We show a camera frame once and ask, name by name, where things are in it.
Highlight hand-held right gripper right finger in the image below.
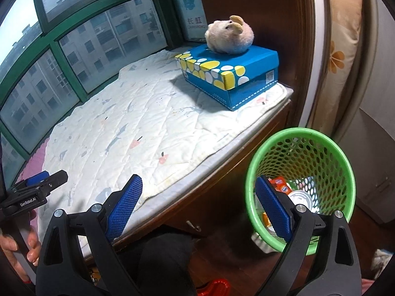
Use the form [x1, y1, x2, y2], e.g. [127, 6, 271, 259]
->
[255, 175, 362, 296]

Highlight person's left hand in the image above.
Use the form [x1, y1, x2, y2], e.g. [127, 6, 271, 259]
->
[0, 225, 42, 284]

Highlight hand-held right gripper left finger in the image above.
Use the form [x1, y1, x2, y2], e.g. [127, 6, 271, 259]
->
[35, 174, 143, 296]

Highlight cream quilted mat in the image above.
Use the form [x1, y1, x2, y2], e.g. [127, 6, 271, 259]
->
[43, 49, 294, 256]

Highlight green mesh basket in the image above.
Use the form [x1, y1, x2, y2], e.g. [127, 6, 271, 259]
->
[245, 128, 355, 253]

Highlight white plastic lid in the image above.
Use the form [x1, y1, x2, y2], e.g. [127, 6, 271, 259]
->
[288, 190, 315, 212]

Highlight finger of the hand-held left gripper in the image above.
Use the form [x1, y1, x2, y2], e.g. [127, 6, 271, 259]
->
[12, 170, 50, 189]
[21, 169, 69, 196]

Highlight red plastic object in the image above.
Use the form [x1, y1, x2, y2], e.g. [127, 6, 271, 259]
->
[197, 279, 232, 296]

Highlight person's legs in black pants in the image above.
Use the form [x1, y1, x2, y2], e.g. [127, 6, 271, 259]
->
[117, 233, 198, 296]

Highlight red snack packet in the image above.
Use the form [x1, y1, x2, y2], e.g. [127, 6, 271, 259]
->
[268, 177, 292, 195]

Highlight white cloth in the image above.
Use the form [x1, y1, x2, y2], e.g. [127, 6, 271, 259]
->
[370, 250, 395, 272]

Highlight pink foam mat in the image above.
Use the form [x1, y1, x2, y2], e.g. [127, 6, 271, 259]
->
[15, 136, 51, 232]

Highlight floral mattress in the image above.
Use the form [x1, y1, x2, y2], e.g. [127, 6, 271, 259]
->
[315, 0, 371, 136]

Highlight white box with blue logo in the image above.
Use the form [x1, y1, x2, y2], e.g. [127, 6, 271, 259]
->
[171, 0, 207, 42]

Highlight green window frame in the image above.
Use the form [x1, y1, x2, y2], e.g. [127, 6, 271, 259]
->
[0, 0, 198, 161]

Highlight blue dotted tissue box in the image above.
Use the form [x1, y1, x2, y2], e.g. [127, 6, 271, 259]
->
[174, 44, 280, 111]

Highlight beige plush toy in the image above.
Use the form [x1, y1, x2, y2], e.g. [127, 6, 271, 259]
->
[204, 15, 255, 56]

